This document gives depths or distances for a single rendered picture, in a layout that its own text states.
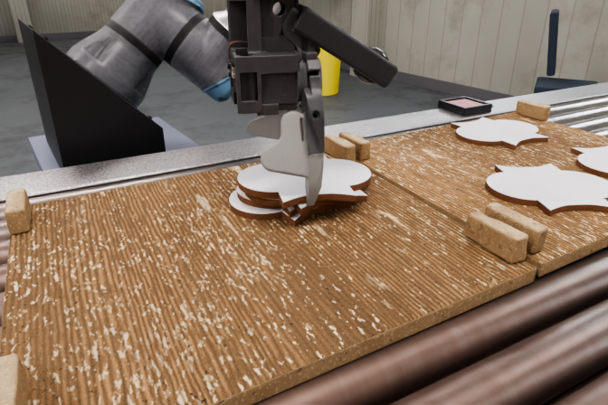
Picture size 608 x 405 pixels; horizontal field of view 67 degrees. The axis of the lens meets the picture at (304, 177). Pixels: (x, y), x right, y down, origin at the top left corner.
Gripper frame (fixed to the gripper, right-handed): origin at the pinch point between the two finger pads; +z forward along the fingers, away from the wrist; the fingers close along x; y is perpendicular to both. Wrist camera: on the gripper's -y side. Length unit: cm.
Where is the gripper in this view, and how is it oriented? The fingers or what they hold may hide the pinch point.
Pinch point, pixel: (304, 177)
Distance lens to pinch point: 50.6
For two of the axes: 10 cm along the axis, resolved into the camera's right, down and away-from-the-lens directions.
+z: 0.0, 9.2, 4.0
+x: 2.3, 3.9, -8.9
